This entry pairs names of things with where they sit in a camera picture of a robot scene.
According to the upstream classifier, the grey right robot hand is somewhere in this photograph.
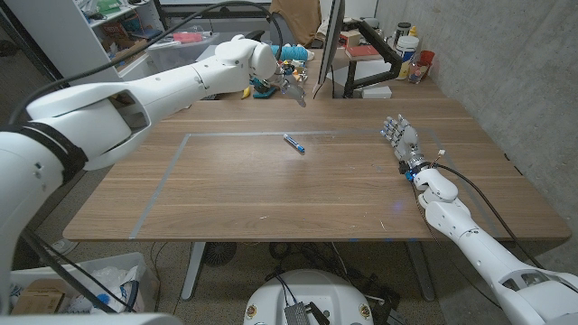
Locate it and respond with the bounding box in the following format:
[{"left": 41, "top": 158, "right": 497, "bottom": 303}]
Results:
[{"left": 379, "top": 114, "right": 430, "bottom": 172}]

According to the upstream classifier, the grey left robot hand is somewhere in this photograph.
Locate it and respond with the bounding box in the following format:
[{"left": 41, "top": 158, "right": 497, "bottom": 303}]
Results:
[{"left": 266, "top": 66, "right": 308, "bottom": 108}]

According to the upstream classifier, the teal toy board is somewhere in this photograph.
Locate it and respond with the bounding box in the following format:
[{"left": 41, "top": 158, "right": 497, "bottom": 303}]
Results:
[{"left": 250, "top": 77, "right": 278, "bottom": 99}]

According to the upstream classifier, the teal yarn ball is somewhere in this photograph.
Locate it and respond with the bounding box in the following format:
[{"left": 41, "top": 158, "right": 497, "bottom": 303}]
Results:
[{"left": 270, "top": 43, "right": 310, "bottom": 63}]

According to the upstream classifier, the blue marker pen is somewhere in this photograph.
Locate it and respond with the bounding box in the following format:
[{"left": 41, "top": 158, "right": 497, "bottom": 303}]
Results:
[{"left": 283, "top": 133, "right": 306, "bottom": 154}]

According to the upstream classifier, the flat white box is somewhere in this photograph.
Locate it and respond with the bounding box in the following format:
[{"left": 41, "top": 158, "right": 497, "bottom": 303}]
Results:
[{"left": 360, "top": 85, "right": 393, "bottom": 100}]

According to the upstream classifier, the black computer monitor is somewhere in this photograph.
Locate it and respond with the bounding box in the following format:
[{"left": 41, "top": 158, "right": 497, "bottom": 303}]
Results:
[{"left": 313, "top": 0, "right": 347, "bottom": 87}]

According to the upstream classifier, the brown jacket on chair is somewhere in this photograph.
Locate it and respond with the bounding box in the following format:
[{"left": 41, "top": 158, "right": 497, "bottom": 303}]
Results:
[{"left": 266, "top": 0, "right": 322, "bottom": 49}]

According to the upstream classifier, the clear glass cup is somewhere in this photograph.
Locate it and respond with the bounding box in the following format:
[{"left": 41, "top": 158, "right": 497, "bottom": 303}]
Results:
[{"left": 408, "top": 60, "right": 429, "bottom": 85}]

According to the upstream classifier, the small brown box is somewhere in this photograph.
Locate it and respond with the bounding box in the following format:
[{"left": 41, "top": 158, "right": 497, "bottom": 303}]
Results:
[{"left": 338, "top": 30, "right": 362, "bottom": 49}]

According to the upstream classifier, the red book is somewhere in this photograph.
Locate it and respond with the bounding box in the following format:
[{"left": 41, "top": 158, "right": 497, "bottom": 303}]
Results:
[{"left": 345, "top": 44, "right": 383, "bottom": 61}]

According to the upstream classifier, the white plastic tub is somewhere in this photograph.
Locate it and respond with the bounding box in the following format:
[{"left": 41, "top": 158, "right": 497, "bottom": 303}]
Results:
[{"left": 396, "top": 35, "right": 421, "bottom": 81}]

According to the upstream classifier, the black lidded jar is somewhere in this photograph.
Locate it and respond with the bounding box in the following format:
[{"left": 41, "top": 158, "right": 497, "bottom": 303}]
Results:
[{"left": 393, "top": 22, "right": 412, "bottom": 46}]

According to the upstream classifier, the clear plastic storage bin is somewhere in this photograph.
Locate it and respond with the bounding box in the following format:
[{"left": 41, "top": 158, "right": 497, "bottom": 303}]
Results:
[{"left": 146, "top": 32, "right": 221, "bottom": 72}]

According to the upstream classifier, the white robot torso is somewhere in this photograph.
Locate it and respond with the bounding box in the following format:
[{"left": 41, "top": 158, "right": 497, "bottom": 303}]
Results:
[{"left": 243, "top": 269, "right": 375, "bottom": 325}]

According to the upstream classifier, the round black fan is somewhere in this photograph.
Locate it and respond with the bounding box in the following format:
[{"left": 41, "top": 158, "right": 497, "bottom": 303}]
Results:
[{"left": 202, "top": 241, "right": 238, "bottom": 267}]

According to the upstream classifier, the white shelf unit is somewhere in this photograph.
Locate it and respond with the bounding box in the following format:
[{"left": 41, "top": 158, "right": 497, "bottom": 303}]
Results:
[{"left": 4, "top": 0, "right": 168, "bottom": 87}]

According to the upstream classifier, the white storage bin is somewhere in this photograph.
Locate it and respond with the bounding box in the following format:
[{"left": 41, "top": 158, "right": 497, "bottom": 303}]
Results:
[{"left": 8, "top": 251, "right": 160, "bottom": 316}]

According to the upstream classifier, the cardboard box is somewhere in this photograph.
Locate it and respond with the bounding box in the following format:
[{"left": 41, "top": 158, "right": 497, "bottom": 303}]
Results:
[{"left": 11, "top": 278, "right": 68, "bottom": 316}]

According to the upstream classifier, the black monitor cable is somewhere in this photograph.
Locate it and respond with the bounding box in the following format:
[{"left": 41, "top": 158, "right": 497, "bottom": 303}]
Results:
[{"left": 312, "top": 66, "right": 336, "bottom": 100}]

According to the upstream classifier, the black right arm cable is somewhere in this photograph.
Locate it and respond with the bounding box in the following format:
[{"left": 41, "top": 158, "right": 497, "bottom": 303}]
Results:
[{"left": 431, "top": 162, "right": 545, "bottom": 268}]

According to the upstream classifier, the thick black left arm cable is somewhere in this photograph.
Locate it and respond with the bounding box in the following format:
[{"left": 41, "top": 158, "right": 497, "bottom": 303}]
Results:
[{"left": 8, "top": 0, "right": 284, "bottom": 125}]

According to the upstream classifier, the black torso cable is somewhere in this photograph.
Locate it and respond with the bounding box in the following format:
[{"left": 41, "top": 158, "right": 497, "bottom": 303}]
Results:
[{"left": 20, "top": 227, "right": 136, "bottom": 315}]

